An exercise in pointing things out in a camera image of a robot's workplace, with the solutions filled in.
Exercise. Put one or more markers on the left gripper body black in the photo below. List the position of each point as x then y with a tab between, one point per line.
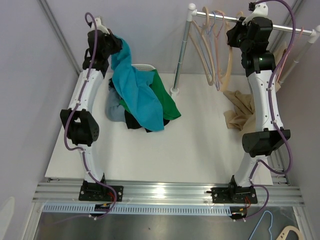
112	46

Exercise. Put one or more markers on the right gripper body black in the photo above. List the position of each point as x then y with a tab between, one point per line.
244	44

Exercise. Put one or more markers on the light blue wire hanger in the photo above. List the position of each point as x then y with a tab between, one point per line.
209	35

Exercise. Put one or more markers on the beige wooden hanger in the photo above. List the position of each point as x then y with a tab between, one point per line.
203	47

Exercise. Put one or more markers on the teal t shirt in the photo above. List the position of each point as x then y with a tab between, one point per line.
133	86

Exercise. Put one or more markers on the grey-blue t shirt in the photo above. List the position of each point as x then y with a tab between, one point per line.
114	111

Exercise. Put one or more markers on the beige t shirt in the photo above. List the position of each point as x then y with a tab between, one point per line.
240	110

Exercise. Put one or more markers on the black t shirt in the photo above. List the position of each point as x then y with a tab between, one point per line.
130	120

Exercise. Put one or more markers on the green t shirt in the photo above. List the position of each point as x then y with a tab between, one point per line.
170	110

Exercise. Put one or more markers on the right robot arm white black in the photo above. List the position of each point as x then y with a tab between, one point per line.
258	145

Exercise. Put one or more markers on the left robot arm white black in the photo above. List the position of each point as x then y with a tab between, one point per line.
81	130

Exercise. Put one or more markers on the white plastic laundry basket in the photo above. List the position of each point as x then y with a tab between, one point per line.
142	67

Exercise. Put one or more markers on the metal clothes rack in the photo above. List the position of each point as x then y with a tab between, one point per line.
199	17

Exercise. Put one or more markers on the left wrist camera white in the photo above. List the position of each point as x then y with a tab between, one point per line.
99	25

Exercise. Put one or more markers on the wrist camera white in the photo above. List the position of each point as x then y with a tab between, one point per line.
258	9
99	25

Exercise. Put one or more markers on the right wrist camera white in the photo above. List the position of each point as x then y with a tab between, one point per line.
258	9

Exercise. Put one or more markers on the aluminium mounting rail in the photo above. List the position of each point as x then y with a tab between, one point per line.
164	193

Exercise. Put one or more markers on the white slotted cable duct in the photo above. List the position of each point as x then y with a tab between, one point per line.
137	209

